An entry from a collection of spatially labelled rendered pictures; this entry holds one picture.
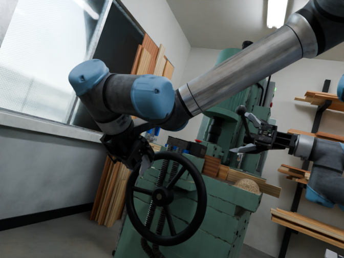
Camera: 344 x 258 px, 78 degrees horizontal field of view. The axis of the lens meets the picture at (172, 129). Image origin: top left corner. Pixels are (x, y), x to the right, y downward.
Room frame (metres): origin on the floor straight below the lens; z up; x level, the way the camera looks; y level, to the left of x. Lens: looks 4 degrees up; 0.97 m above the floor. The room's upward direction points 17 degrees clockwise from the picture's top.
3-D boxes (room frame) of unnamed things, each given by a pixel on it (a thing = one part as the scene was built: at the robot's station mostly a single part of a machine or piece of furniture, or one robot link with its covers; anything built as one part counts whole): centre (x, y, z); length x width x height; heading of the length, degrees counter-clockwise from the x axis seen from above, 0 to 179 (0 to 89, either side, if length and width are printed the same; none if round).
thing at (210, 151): (1.01, -0.21, 0.99); 0.14 x 0.07 x 0.09; 152
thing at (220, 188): (0.92, -0.11, 0.87); 0.61 x 0.30 x 0.06; 62
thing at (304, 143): (0.68, -0.41, 1.09); 0.08 x 0.05 x 0.08; 152
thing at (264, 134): (0.71, -0.34, 1.09); 0.12 x 0.09 x 0.08; 62
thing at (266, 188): (0.98, -0.24, 0.92); 0.55 x 0.02 x 0.04; 62
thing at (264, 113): (1.12, -0.43, 1.22); 0.09 x 0.08 x 0.15; 152
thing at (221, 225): (1.11, -0.25, 0.76); 0.57 x 0.45 x 0.09; 152
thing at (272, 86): (1.21, -0.47, 1.40); 0.10 x 0.06 x 0.16; 152
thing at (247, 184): (0.82, -0.34, 0.92); 0.14 x 0.09 x 0.04; 152
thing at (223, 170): (0.97, -0.18, 0.93); 0.24 x 0.01 x 0.06; 62
